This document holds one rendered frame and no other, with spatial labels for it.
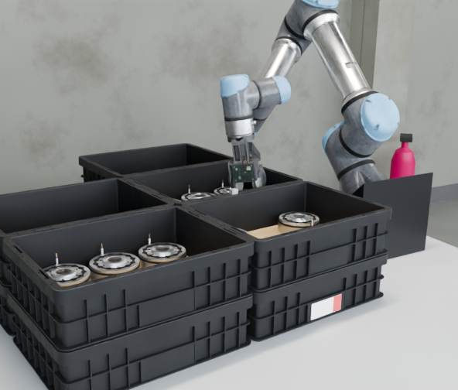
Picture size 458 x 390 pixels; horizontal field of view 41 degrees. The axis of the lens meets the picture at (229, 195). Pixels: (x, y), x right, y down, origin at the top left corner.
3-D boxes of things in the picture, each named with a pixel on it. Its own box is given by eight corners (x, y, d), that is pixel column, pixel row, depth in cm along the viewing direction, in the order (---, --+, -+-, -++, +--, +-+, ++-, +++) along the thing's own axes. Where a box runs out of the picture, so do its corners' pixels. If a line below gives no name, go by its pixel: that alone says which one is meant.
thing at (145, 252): (169, 241, 138) (169, 239, 138) (194, 254, 131) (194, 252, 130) (130, 251, 133) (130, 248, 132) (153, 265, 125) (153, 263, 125)
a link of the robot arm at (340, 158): (360, 176, 186) (343, 139, 191) (385, 153, 175) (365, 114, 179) (329, 183, 180) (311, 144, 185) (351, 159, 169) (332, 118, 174)
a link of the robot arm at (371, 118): (381, 155, 176) (309, 10, 195) (411, 126, 164) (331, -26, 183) (348, 161, 171) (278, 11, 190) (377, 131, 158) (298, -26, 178)
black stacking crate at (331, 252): (257, 299, 121) (258, 244, 118) (179, 252, 144) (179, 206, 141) (390, 257, 143) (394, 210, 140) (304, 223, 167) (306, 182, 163)
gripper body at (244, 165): (229, 186, 159) (223, 140, 156) (234, 177, 167) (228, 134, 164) (258, 183, 158) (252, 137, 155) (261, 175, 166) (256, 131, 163)
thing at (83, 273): (82, 262, 126) (82, 260, 126) (96, 281, 117) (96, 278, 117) (32, 271, 121) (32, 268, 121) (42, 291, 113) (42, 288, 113)
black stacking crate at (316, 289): (302, 260, 170) (304, 219, 166) (387, 299, 146) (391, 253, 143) (179, 295, 147) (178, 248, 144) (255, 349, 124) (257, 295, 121)
